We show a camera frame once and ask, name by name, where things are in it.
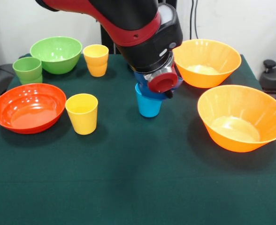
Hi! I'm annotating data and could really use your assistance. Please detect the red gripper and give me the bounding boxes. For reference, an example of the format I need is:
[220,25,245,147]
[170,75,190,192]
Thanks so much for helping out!
[147,72,178,99]

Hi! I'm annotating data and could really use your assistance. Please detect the light blue plastic cup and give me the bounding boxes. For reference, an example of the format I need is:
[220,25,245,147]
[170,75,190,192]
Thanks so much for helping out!
[135,83,162,118]

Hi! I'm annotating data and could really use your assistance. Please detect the dark blue plastic bowl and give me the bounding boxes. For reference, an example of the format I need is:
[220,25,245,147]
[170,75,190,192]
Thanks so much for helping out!
[133,71,184,100]

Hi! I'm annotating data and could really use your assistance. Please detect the orange plastic bowl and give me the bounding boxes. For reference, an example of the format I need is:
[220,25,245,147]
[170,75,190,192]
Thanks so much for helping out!
[197,84,276,153]
[172,38,242,89]

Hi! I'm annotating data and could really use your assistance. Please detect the yellow plastic cup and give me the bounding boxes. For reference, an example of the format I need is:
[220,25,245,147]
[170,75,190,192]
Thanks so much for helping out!
[83,44,109,67]
[87,62,108,77]
[65,93,99,135]

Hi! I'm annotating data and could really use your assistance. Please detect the dark green tablecloth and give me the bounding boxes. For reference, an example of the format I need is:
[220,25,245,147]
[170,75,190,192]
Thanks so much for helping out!
[0,53,276,225]

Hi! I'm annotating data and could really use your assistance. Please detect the green plastic bowl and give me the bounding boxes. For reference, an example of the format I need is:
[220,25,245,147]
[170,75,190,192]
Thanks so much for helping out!
[30,36,83,75]

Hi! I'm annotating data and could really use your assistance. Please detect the green plastic cup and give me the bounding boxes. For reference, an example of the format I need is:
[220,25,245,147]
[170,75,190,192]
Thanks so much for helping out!
[12,56,43,80]
[18,74,44,85]

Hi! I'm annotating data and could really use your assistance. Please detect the red plastic bowl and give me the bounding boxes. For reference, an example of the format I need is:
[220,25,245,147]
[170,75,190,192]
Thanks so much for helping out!
[0,83,67,135]

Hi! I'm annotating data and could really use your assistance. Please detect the black hanging cable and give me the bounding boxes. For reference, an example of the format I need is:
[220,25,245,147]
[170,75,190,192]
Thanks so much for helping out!
[189,0,199,40]

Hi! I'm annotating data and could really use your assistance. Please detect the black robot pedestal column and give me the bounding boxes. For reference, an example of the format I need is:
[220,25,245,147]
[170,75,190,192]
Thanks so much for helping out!
[96,20,122,55]

